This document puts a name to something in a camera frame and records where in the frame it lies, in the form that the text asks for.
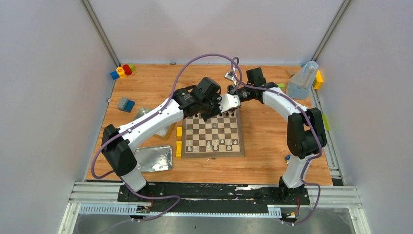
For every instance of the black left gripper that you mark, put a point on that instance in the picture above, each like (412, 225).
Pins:
(212, 109)

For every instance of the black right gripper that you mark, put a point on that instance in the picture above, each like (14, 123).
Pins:
(229, 87)

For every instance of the wooden chess board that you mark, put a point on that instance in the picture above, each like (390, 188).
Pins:
(200, 131)

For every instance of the small yellow rectangular block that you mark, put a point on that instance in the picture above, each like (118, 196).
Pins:
(179, 132)

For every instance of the white chess queen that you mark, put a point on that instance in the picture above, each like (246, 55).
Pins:
(216, 148)

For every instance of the yellow arch block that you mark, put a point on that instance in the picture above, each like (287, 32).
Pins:
(178, 152)

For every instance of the gold tin with white pieces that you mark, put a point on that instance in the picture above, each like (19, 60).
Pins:
(164, 130)

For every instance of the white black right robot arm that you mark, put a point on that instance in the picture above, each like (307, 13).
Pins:
(306, 135)

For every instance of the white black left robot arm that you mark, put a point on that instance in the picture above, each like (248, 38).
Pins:
(119, 144)

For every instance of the black chess pieces row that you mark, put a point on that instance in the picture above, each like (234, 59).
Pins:
(226, 114)

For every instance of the green rectangular block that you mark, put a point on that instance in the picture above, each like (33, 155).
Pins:
(281, 86)

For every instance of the clear blue plastic container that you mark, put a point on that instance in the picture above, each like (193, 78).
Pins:
(300, 83)

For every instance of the yellow blue toy car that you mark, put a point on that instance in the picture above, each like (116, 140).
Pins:
(287, 159)

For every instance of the silver tin lid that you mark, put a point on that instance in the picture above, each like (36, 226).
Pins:
(154, 158)

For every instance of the blue lego brick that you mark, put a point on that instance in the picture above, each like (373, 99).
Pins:
(129, 106)

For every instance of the green block at corner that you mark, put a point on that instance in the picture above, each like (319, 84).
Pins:
(132, 67)

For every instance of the gray lego brick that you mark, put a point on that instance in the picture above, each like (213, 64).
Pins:
(122, 103)

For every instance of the red cylinder block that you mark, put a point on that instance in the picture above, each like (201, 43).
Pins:
(127, 69)

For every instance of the yellow cylinder block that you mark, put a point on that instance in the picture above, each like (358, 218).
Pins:
(121, 72)

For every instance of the blue cube block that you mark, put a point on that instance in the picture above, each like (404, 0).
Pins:
(114, 75)

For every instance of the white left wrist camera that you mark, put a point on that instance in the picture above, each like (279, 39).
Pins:
(229, 102)

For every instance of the yellow block at right wall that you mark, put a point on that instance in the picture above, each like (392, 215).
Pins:
(318, 82)

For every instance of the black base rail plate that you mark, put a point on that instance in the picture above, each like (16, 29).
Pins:
(212, 198)

